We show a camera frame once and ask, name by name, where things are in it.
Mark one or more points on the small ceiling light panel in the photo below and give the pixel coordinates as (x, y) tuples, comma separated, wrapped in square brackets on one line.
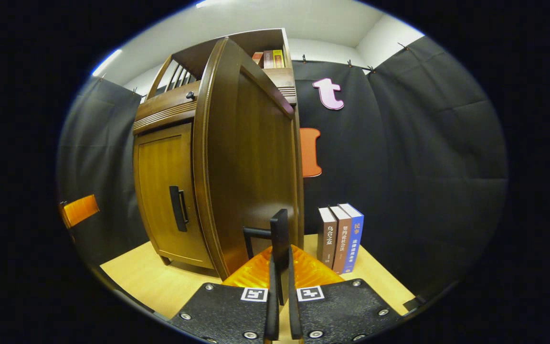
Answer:
[(107, 62)]

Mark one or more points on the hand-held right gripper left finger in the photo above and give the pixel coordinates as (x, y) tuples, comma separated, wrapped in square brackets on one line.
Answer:
[(271, 320)]

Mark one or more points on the large ceiling light panel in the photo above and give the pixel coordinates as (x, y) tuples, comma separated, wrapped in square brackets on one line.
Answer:
[(206, 3)]

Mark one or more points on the blue standing book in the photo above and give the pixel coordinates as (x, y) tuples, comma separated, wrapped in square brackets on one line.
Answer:
[(355, 239)]

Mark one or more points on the reddish brown standing book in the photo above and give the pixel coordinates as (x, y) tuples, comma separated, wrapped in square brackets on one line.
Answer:
[(342, 243)]

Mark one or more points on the wooden double-door shoe cabinet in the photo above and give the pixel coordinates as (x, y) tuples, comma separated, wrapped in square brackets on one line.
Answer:
[(256, 40)]

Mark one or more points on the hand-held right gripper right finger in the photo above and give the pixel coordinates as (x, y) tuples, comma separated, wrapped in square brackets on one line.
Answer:
[(294, 315)]

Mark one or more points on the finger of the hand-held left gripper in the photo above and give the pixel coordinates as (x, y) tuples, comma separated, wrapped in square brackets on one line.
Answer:
[(80, 210)]

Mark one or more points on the wooden drawer with black knob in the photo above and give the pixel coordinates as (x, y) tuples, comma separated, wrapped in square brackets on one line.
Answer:
[(170, 107)]

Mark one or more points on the yellow book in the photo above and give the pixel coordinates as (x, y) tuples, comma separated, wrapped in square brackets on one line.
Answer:
[(279, 59)]

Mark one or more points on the dark brown standing book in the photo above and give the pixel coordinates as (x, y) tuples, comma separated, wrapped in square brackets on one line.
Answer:
[(326, 239)]

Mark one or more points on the black backdrop cloth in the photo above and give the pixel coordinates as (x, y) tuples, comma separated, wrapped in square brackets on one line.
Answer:
[(423, 167)]

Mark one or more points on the wooden shoe cabinet door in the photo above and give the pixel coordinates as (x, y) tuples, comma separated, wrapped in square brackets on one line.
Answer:
[(160, 181), (256, 167)]

